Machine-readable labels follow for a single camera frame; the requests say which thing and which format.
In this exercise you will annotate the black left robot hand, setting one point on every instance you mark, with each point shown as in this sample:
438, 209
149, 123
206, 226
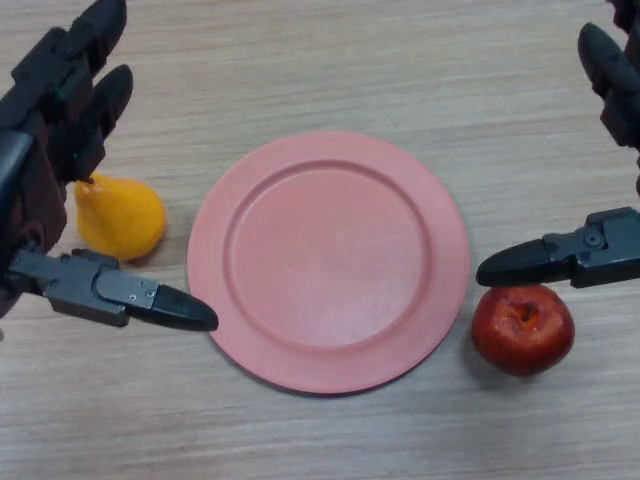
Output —
45, 125

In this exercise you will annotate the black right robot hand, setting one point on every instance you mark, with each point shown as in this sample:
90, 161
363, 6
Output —
590, 260

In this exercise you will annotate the red apple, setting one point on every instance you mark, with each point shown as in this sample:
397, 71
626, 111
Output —
523, 331

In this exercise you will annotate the pink round plate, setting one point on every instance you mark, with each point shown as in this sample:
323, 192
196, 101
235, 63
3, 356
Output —
328, 264

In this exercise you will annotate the yellow pear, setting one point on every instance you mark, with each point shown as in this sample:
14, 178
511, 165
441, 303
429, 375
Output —
121, 220

